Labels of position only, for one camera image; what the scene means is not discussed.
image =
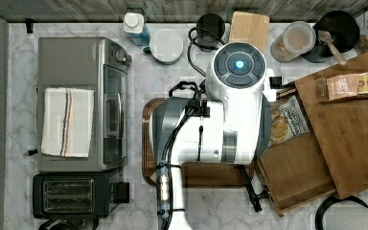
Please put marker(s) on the brown tea bag packets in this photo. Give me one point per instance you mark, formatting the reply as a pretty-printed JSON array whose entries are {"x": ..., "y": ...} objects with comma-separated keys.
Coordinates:
[{"x": 342, "y": 86}]

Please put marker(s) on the clear lidded jar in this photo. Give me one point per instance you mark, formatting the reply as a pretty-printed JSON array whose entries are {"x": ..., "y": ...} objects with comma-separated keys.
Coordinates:
[{"x": 297, "y": 39}]

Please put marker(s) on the wooden drawer cabinet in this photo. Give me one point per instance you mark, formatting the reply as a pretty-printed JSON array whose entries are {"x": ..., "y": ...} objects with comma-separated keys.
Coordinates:
[{"x": 340, "y": 128}]

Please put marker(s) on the wooden serving tray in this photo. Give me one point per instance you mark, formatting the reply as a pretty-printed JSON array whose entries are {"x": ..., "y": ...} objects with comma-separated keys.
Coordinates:
[{"x": 203, "y": 175}]

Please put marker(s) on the white lidded mug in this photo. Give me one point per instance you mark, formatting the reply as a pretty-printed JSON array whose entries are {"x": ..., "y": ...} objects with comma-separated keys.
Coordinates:
[{"x": 166, "y": 46}]

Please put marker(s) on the wooden spoon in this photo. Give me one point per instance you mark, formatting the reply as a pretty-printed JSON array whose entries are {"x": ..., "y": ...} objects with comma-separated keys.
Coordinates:
[{"x": 326, "y": 37}]

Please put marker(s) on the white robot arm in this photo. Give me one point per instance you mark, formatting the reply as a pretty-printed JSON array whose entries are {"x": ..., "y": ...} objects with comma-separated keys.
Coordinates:
[{"x": 231, "y": 125}]

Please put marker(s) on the black two-slot toaster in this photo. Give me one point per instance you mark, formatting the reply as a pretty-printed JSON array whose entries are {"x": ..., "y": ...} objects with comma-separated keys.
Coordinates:
[{"x": 78, "y": 195}]

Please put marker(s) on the wooden tea bag organizer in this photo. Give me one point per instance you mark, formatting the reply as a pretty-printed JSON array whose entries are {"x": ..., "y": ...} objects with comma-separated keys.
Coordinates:
[{"x": 322, "y": 90}]

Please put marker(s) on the black cup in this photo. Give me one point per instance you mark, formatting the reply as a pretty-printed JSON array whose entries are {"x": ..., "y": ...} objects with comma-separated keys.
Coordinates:
[{"x": 209, "y": 26}]

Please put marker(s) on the teal canister with wooden lid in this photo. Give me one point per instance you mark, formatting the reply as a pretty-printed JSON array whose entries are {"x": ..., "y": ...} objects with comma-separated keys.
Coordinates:
[{"x": 251, "y": 28}]

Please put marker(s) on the blue white plastic bottle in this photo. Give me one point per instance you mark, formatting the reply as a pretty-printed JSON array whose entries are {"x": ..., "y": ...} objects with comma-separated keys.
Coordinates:
[{"x": 137, "y": 29}]

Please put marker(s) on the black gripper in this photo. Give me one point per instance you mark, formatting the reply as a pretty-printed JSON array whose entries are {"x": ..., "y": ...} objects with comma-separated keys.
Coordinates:
[{"x": 253, "y": 197}]

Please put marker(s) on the silver toaster oven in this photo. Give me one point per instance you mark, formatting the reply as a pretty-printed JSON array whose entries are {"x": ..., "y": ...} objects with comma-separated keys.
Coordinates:
[{"x": 95, "y": 63}]

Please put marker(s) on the wooden drawer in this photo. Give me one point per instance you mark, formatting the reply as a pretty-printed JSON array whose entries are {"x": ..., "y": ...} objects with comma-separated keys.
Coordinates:
[{"x": 295, "y": 173}]

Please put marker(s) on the black round object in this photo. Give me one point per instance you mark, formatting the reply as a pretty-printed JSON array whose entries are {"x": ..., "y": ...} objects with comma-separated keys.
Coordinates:
[{"x": 350, "y": 213}]

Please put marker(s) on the white striped dish towel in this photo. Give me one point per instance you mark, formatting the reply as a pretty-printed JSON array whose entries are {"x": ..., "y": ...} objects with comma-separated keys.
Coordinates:
[{"x": 67, "y": 122}]

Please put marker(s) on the black pot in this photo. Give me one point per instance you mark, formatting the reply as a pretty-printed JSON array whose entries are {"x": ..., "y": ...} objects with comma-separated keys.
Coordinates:
[{"x": 344, "y": 31}]

